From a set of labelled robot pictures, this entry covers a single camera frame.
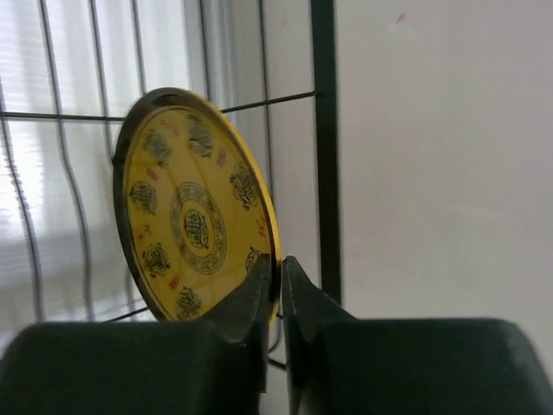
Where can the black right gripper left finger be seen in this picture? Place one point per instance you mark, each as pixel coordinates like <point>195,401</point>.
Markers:
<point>140,367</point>

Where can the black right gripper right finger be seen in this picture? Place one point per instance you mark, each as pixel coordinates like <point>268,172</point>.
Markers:
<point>339,364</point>

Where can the yellow patterned plate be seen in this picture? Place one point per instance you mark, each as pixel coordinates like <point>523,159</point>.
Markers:
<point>194,215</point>

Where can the black wire dish rack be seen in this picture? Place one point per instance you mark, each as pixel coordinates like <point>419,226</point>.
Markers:
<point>85,166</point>

